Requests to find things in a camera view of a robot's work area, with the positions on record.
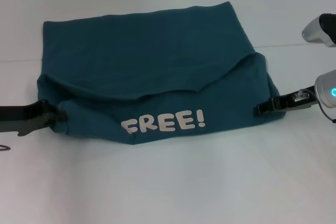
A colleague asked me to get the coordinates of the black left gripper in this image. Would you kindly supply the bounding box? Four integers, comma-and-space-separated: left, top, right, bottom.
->
0, 99, 68, 137

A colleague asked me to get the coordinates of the teal blue t-shirt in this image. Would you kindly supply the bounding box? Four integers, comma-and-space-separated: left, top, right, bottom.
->
36, 1, 286, 146

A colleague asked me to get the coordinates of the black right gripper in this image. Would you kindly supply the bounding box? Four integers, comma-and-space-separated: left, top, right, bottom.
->
255, 85, 318, 117

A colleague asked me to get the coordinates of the right arm connector cable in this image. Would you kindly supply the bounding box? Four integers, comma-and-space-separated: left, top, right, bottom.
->
293, 89, 336, 124

